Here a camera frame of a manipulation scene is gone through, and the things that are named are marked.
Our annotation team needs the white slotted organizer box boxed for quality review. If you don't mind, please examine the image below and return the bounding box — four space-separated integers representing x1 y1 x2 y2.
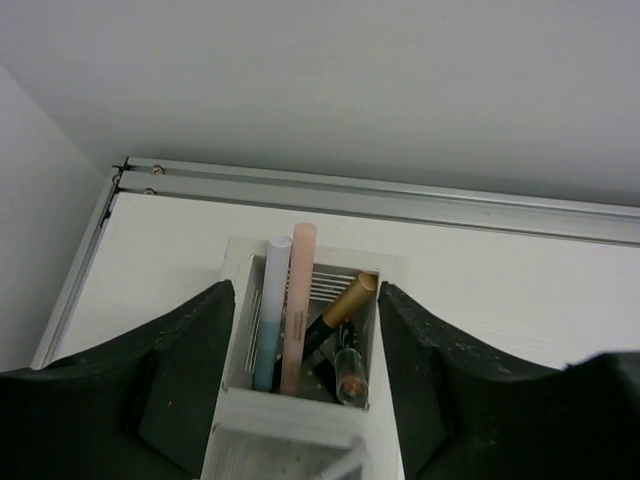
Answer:
202 237 404 479

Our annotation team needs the aluminium frame rail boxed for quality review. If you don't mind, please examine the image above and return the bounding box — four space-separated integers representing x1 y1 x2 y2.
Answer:
33 157 639 367

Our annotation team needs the pink makeup pen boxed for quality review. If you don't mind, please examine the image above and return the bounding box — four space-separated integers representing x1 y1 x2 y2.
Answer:
280 223 317 396

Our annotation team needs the black gold mascara tube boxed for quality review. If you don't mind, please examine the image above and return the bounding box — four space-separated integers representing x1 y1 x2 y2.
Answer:
302 272 377 362

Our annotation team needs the black clear-capped lip pencil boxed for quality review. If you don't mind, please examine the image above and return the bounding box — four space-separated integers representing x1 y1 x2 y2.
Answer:
334 321 368 408

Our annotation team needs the blue white makeup pen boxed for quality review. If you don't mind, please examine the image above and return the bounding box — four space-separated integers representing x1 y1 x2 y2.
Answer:
253 234 292 392

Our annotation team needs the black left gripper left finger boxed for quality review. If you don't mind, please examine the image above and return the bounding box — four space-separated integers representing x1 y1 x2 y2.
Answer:
1 280 235 479

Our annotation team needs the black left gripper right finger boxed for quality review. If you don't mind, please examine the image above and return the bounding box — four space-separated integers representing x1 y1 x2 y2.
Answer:
378 283 639 479

